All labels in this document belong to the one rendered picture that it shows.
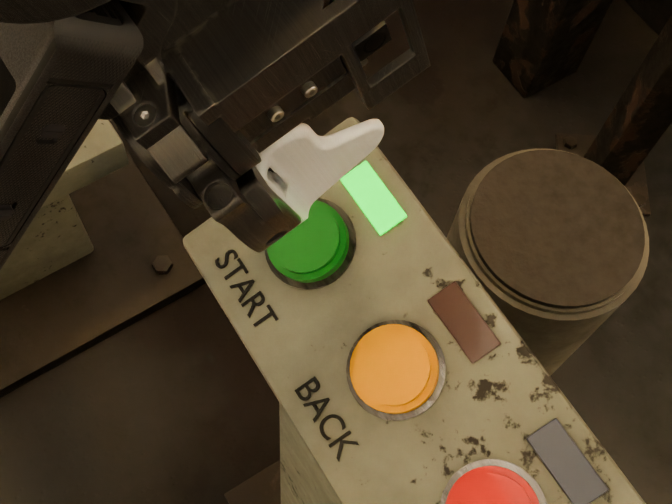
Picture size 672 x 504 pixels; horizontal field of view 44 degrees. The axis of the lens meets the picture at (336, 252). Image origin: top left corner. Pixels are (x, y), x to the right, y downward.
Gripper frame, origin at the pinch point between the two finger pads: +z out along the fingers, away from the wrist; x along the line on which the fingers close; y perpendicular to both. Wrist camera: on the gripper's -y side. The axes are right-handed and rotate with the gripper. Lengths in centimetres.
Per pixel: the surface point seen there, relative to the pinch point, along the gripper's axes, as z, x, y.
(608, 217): 20.7, -4.7, 15.2
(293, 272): 5.8, -1.0, -1.4
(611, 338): 77, -7, 19
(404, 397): 5.6, -8.9, -0.3
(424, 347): 5.8, -7.6, 1.7
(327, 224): 5.6, -0.2, 1.3
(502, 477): 5.6, -14.0, 1.3
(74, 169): 33.1, 29.5, -16.2
